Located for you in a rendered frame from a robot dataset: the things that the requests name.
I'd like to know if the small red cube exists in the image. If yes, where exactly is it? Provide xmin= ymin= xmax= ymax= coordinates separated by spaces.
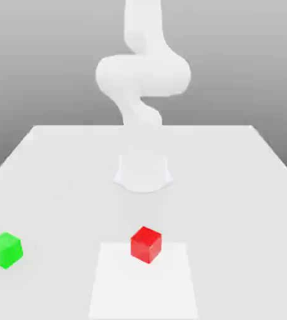
xmin=129 ymin=225 xmax=163 ymax=265

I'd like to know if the small green cube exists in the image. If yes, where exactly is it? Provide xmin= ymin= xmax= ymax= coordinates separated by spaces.
xmin=0 ymin=231 xmax=24 ymax=270

